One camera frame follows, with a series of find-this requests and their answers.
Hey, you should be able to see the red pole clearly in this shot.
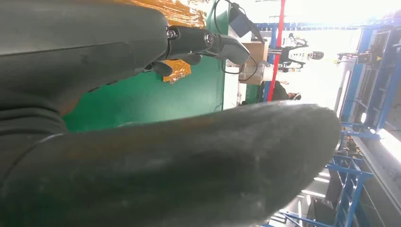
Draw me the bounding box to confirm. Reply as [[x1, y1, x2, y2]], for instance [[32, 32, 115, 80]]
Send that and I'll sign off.
[[267, 0, 286, 103]]

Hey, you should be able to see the person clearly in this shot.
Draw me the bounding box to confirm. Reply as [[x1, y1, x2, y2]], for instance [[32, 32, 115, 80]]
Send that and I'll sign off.
[[271, 80, 302, 102]]

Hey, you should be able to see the blue metal shelving rack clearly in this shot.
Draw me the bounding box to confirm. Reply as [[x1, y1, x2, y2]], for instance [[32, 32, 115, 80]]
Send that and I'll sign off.
[[280, 9, 401, 227]]

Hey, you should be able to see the green crate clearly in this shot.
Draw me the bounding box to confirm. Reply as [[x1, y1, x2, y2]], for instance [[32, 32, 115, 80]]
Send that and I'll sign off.
[[244, 84, 261, 104]]

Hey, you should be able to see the green table mat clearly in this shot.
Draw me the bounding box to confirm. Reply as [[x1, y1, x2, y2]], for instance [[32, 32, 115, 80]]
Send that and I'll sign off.
[[62, 0, 231, 133]]

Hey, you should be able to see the cardboard box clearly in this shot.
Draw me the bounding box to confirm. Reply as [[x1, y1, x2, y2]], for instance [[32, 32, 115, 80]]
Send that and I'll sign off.
[[238, 41, 270, 86]]

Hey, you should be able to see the dark blue tablet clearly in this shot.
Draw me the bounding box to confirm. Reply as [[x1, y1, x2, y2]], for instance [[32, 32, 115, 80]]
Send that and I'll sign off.
[[228, 2, 265, 43]]

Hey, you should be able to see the clear plastic water bottle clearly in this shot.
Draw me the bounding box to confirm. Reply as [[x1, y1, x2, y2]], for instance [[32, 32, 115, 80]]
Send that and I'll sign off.
[[258, 61, 278, 83]]

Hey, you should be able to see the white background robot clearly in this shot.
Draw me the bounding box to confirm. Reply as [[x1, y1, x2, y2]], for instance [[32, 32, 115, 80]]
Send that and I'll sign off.
[[279, 32, 325, 69]]

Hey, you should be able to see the yellow tape sheet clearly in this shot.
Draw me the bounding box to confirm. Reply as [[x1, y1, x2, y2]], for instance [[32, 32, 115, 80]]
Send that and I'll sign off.
[[130, 0, 209, 85]]

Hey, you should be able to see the blue metal cart frame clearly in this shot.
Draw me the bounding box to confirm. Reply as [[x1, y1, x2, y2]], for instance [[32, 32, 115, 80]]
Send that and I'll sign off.
[[254, 22, 279, 103]]

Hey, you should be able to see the black tablet cable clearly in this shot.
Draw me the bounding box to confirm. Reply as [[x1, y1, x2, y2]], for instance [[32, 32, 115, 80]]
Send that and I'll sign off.
[[213, 0, 260, 83]]

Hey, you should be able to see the white table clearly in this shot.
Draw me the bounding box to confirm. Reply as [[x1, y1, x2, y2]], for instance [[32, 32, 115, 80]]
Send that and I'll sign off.
[[222, 0, 273, 110]]

